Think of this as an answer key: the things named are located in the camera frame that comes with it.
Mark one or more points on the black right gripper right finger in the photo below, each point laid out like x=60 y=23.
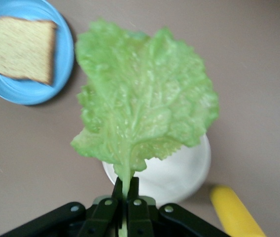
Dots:
x=140 y=222

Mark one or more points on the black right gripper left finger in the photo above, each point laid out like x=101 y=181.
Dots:
x=98 y=222

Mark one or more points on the yellow squeeze bottle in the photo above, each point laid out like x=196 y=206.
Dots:
x=231 y=212

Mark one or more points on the green lettuce leaf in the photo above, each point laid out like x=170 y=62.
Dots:
x=142 y=98

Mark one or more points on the brown bread slice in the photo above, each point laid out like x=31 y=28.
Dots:
x=16 y=47

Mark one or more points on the beige round plate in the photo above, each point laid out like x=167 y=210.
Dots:
x=179 y=177

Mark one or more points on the blue round plate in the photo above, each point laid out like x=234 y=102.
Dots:
x=61 y=74

